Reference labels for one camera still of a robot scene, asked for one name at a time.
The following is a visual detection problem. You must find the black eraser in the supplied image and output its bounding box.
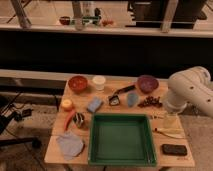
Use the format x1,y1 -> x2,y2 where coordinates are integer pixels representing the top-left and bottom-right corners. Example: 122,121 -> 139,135
161,144 -> 187,156

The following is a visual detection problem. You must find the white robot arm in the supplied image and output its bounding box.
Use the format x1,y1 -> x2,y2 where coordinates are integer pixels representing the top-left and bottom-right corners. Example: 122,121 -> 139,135
162,66 -> 213,118

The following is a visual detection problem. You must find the red bowl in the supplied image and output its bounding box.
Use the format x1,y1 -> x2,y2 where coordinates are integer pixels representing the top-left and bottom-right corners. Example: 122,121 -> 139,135
68,75 -> 88,93

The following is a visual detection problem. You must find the purple bowl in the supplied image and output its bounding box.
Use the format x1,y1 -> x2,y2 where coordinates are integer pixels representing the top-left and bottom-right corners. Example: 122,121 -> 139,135
137,75 -> 159,94

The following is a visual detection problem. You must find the white cup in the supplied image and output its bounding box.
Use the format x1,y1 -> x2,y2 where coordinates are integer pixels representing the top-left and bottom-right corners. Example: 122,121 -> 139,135
92,76 -> 106,90

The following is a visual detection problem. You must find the blue sponge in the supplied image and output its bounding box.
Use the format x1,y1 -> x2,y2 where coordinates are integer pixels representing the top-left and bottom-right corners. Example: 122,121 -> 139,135
87,97 -> 103,113

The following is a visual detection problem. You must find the blue cup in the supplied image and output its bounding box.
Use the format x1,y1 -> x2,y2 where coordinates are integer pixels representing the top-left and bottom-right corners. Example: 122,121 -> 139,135
127,92 -> 139,107

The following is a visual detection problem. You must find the striped metal ball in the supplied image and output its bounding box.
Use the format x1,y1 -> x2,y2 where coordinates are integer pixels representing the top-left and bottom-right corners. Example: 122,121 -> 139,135
73,113 -> 85,128

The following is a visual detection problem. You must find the red chili pepper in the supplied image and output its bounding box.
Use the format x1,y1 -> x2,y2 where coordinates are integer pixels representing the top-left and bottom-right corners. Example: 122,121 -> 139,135
63,109 -> 76,131

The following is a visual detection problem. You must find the yellow round fruit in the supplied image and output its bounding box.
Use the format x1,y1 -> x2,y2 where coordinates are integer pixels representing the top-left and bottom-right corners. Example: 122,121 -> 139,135
61,99 -> 73,111

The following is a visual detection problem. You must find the bunch of dark grapes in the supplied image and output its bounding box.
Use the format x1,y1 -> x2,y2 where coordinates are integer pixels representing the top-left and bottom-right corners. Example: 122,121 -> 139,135
138,96 -> 162,108

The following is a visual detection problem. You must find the small metal fork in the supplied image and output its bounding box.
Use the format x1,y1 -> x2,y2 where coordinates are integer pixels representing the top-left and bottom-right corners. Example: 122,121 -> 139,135
149,115 -> 164,119

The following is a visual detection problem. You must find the green plastic tray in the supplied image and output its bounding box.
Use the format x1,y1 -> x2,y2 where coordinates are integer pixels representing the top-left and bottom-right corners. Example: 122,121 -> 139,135
88,114 -> 157,167

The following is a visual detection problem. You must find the grey cloth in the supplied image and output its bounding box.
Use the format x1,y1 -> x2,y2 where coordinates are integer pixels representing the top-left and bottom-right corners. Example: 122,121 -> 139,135
56,132 -> 84,160

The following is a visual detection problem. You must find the wooden table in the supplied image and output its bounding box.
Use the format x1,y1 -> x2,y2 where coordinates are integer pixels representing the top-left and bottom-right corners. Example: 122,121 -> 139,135
45,78 -> 195,168

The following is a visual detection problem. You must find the black office chair base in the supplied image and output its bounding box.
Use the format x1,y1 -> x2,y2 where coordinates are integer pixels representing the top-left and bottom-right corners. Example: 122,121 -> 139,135
0,93 -> 43,150

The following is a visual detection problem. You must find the wooden handled knife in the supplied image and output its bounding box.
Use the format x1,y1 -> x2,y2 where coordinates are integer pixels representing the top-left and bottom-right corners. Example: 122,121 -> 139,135
154,128 -> 184,139

